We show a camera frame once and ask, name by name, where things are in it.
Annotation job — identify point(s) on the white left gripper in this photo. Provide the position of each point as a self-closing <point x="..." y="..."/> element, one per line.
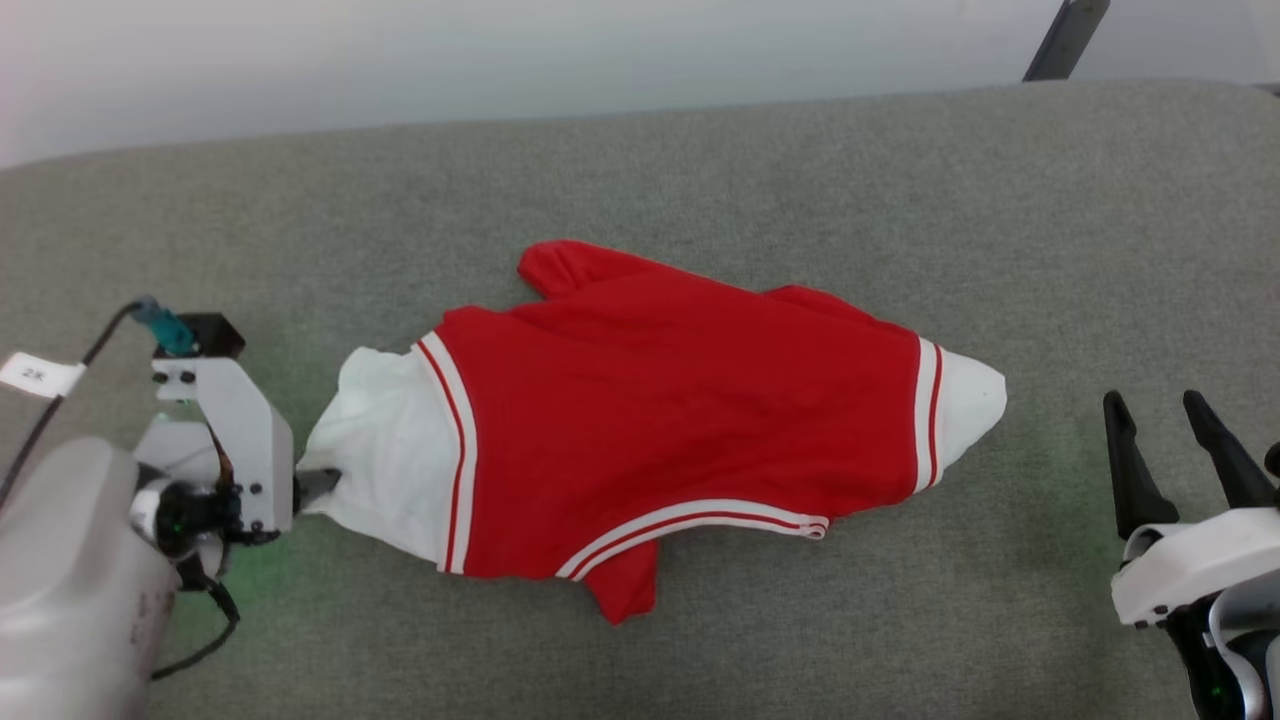
<point x="245" y="440"/>

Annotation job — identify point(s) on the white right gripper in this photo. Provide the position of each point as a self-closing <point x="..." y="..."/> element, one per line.
<point x="1190" y="560"/>

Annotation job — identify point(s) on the red and white garment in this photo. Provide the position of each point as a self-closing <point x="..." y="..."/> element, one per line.
<point x="650" y="400"/>

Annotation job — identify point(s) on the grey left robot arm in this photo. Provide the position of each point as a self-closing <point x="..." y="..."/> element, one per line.
<point x="60" y="600"/>

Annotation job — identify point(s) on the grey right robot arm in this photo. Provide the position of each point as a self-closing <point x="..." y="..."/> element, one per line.
<point x="1240" y="655"/>

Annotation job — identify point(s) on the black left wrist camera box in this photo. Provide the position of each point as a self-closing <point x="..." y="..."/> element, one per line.
<point x="212" y="335"/>

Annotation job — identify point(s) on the dark grey slanted post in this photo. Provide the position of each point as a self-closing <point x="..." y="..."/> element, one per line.
<point x="1068" y="40"/>

